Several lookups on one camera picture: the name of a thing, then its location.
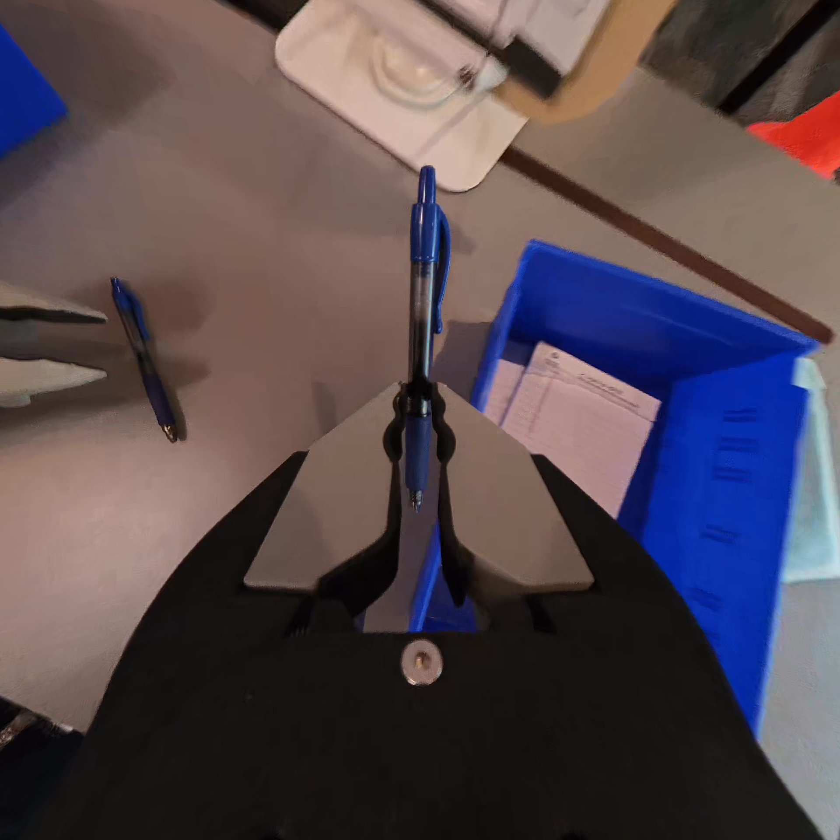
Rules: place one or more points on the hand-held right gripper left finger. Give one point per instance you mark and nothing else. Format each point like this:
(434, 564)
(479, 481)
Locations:
(321, 525)

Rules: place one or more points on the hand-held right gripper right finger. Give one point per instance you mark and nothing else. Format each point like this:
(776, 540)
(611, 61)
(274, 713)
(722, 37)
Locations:
(512, 525)

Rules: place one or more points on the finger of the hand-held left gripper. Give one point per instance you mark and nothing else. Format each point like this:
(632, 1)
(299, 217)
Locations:
(52, 305)
(52, 384)

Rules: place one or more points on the blue plastic bin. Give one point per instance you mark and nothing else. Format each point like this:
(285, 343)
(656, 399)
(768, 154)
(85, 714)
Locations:
(26, 92)
(722, 459)

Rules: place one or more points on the white lined legal pad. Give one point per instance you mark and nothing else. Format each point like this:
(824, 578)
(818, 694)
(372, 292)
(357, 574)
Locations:
(584, 433)

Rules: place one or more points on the orange traffic cone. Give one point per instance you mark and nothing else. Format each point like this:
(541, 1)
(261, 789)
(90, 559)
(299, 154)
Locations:
(800, 138)

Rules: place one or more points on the dark object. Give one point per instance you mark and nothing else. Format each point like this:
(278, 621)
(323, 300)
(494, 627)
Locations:
(33, 787)

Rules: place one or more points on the blue retractable pen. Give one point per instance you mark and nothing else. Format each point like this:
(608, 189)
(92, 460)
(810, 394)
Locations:
(141, 354)
(425, 243)

